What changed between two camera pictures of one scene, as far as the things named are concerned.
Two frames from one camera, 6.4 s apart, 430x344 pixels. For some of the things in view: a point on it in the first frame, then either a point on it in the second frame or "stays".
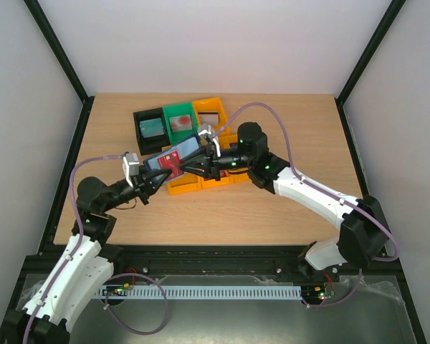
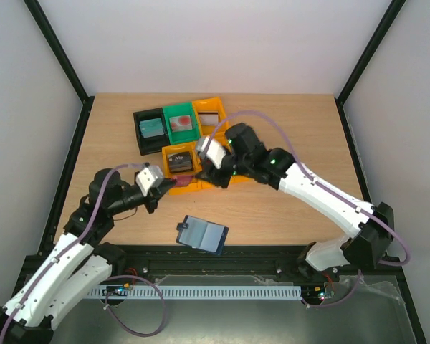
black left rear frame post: (87, 101) stays
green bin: (180, 110) stays
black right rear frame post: (364, 59) stays
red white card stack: (180, 123) stays
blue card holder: (152, 163) -> (202, 234)
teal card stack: (151, 127) stays
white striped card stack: (208, 117) stays
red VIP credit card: (171, 162) -> (183, 180)
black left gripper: (142, 185) -> (158, 191)
